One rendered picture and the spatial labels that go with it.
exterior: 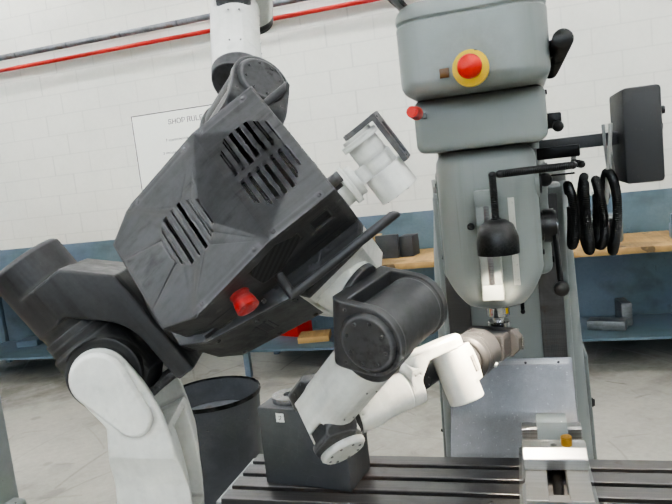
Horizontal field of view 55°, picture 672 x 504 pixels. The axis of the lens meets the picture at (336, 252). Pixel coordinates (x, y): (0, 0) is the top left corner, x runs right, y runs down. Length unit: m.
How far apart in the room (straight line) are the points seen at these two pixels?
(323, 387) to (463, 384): 0.30
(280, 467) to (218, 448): 1.55
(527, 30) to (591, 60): 4.47
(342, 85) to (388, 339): 5.05
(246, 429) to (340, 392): 2.20
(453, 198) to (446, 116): 0.16
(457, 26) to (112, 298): 0.70
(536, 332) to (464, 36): 0.90
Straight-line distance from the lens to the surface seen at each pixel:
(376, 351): 0.82
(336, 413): 0.99
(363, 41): 5.78
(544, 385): 1.79
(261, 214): 0.79
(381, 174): 0.97
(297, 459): 1.55
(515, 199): 1.27
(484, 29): 1.15
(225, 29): 1.17
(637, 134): 1.57
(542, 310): 1.77
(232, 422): 3.08
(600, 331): 5.18
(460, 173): 1.27
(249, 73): 1.03
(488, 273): 1.25
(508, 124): 1.23
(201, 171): 0.85
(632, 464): 1.62
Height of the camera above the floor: 1.61
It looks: 7 degrees down
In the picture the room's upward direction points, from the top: 7 degrees counter-clockwise
